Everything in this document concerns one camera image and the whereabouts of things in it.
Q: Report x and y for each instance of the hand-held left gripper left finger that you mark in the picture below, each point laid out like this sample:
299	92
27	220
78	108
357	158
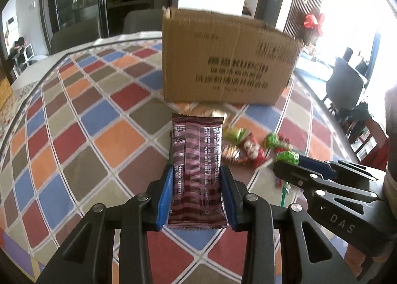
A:
166	191

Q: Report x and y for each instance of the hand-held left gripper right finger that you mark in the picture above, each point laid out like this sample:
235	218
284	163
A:
228	197

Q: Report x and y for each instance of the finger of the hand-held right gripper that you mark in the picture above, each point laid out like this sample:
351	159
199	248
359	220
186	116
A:
316	164
291	172

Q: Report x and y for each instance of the brown striped snack packet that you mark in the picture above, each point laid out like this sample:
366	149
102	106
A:
197	172

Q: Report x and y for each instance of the cardboard box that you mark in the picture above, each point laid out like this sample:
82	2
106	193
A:
226	60

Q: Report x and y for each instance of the person's right forearm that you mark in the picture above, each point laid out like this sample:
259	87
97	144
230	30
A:
391	181

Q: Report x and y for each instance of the red white candy packet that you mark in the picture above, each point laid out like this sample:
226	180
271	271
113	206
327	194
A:
252	152

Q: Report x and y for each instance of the dark jacket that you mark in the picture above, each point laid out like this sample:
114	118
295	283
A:
356	118

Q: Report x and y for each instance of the green wrapped candy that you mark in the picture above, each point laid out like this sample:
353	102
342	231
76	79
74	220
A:
235	135

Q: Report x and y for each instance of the black chair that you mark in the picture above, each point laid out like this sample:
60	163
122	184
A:
345	81

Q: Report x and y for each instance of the chequered tablecloth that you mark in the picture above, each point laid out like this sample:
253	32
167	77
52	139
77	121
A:
93	135

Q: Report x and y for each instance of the white low cabinet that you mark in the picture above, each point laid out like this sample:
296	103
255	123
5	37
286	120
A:
314	68

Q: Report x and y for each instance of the red bow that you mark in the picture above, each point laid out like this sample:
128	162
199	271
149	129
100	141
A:
314	22

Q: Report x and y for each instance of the grey chair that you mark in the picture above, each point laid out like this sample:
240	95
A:
142	22
74	34

